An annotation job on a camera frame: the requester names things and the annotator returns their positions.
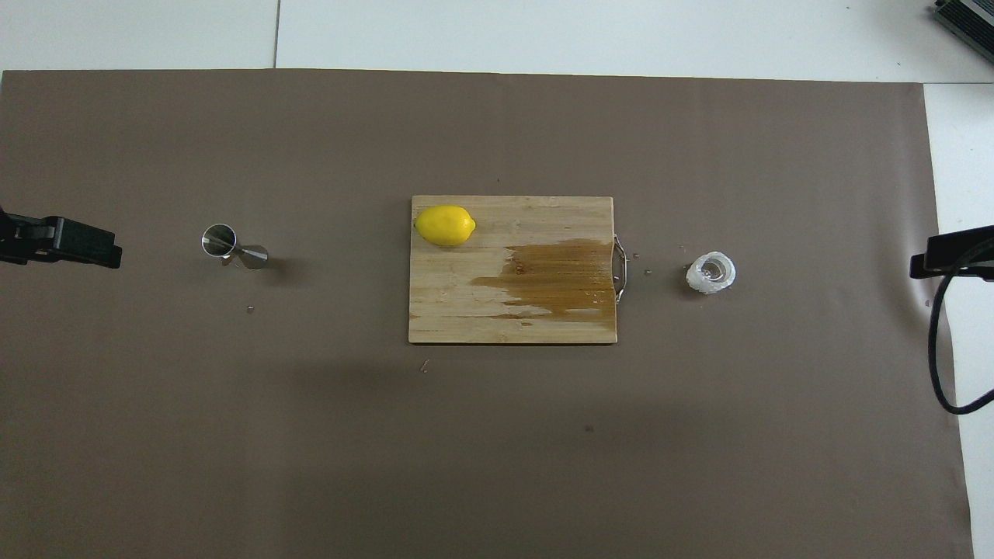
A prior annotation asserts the steel double jigger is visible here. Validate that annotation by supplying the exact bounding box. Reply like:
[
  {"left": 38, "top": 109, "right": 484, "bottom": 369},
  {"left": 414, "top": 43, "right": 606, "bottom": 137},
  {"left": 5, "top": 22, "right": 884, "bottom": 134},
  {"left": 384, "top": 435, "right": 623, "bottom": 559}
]
[{"left": 201, "top": 224, "right": 269, "bottom": 271}]

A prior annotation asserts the black ridged device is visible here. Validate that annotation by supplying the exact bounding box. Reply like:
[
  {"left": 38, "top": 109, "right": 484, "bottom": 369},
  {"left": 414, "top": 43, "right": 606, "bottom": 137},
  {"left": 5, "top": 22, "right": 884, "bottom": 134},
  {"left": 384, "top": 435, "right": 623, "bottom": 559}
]
[{"left": 932, "top": 0, "right": 994, "bottom": 43}]

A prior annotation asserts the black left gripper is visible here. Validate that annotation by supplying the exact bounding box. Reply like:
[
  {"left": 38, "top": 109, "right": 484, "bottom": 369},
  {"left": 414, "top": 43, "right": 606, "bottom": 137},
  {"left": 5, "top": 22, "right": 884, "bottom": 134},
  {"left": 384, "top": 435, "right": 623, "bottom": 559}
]
[{"left": 0, "top": 206, "right": 123, "bottom": 269}]

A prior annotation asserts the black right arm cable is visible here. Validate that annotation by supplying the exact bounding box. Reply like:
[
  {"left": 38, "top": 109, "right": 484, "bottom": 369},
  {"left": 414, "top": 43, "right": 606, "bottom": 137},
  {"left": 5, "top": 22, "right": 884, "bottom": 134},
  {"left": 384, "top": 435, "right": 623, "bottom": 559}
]
[{"left": 928, "top": 237, "right": 994, "bottom": 416}]

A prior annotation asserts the brown paper table mat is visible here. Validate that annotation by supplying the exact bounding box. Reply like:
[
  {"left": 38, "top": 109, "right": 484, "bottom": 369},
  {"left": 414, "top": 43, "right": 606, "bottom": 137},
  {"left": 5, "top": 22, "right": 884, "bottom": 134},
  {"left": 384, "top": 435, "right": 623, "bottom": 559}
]
[{"left": 0, "top": 68, "right": 975, "bottom": 559}]

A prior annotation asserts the wooden cutting board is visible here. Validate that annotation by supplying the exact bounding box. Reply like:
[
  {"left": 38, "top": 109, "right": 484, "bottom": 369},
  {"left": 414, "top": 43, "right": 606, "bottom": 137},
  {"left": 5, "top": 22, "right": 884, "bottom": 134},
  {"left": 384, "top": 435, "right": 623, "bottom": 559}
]
[{"left": 408, "top": 195, "right": 627, "bottom": 345}]

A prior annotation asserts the frosted glass cup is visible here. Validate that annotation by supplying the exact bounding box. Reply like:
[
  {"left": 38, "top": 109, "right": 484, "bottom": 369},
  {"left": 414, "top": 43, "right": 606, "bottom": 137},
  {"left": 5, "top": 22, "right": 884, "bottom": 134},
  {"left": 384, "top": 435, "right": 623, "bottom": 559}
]
[{"left": 685, "top": 252, "right": 737, "bottom": 296}]

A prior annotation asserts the yellow lemon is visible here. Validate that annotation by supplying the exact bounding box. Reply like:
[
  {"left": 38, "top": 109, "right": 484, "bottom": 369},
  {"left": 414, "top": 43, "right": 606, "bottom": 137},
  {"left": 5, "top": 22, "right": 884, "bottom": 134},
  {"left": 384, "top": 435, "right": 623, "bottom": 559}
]
[{"left": 414, "top": 204, "right": 477, "bottom": 248}]

